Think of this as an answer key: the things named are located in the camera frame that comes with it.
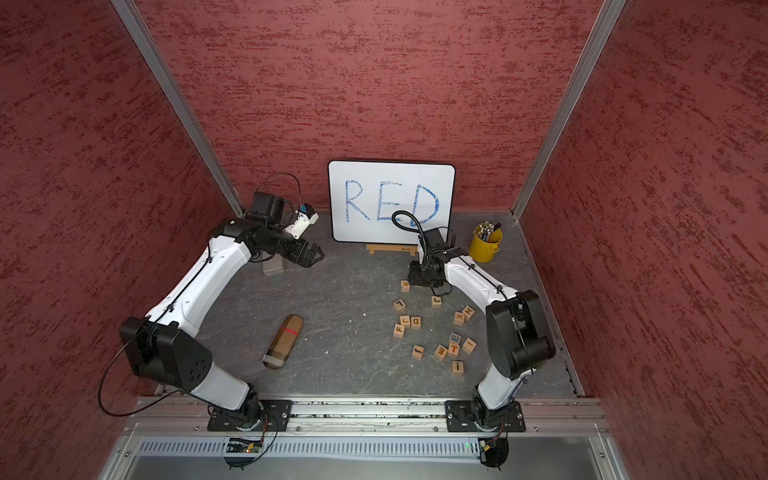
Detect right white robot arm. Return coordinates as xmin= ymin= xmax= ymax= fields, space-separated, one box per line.
xmin=407 ymin=255 xmax=556 ymax=431

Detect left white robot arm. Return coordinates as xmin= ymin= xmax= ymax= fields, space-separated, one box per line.
xmin=119 ymin=212 xmax=324 ymax=431

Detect wooden block letter L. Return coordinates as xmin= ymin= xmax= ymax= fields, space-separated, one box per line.
xmin=393 ymin=299 xmax=406 ymax=314

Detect wooden block letter M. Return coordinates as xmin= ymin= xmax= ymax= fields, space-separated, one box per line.
xmin=462 ymin=306 xmax=475 ymax=321

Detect wooden block letter i front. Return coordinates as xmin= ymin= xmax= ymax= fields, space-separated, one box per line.
xmin=451 ymin=360 xmax=465 ymax=377

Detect grey rectangular eraser block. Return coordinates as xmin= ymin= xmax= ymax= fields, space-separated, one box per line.
xmin=262 ymin=255 xmax=285 ymax=276

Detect wooden board stand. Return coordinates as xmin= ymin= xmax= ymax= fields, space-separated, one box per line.
xmin=365 ymin=244 xmax=418 ymax=257

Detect yellow pen cup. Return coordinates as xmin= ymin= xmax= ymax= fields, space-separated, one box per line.
xmin=469 ymin=224 xmax=503 ymax=263

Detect pens in cup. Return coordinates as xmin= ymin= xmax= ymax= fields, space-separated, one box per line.
xmin=475 ymin=222 xmax=502 ymax=243

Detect wooden block left of T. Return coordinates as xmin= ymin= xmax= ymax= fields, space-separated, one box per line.
xmin=433 ymin=344 xmax=448 ymax=362

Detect wooden block of t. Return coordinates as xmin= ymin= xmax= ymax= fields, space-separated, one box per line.
xmin=433 ymin=344 xmax=448 ymax=362
xmin=461 ymin=338 xmax=476 ymax=355

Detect wooden block right of T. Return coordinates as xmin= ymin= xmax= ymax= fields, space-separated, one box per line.
xmin=461 ymin=338 xmax=476 ymax=355

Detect white dry-erase board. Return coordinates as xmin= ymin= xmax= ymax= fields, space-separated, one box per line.
xmin=328 ymin=160 xmax=456 ymax=245

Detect brown plaid pencil case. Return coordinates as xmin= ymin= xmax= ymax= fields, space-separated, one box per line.
xmin=263 ymin=314 xmax=304 ymax=370

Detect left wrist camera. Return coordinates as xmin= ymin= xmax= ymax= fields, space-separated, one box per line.
xmin=284 ymin=203 xmax=319 ymax=239

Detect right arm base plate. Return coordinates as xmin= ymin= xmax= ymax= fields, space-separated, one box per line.
xmin=444 ymin=399 xmax=526 ymax=434

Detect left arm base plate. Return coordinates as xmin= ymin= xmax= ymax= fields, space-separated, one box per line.
xmin=207 ymin=400 xmax=293 ymax=434

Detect aluminium front rail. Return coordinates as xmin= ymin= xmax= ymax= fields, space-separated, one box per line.
xmin=122 ymin=395 xmax=610 ymax=438

